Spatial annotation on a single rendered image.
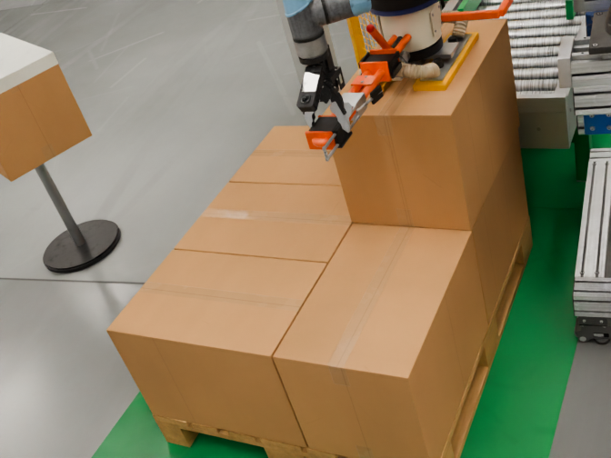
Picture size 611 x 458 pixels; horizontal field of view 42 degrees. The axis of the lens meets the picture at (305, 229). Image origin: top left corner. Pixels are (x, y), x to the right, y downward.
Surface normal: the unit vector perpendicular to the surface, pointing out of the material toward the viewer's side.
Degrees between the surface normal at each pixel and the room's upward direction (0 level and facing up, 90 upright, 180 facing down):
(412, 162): 90
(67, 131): 90
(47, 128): 90
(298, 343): 0
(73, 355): 0
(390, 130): 90
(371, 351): 0
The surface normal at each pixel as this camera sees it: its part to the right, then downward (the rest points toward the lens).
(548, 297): -0.25, -0.79
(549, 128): -0.41, 0.62
